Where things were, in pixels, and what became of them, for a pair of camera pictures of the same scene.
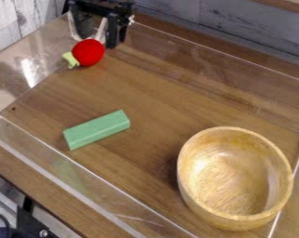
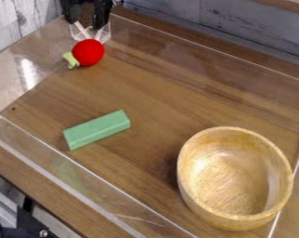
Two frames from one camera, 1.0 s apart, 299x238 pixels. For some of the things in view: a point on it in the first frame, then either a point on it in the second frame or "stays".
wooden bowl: [235, 178] stays
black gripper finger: [84, 20] -> [71, 10]
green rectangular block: [96, 129] stays
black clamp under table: [28, 226] stays
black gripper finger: [115, 30] -> [101, 10]
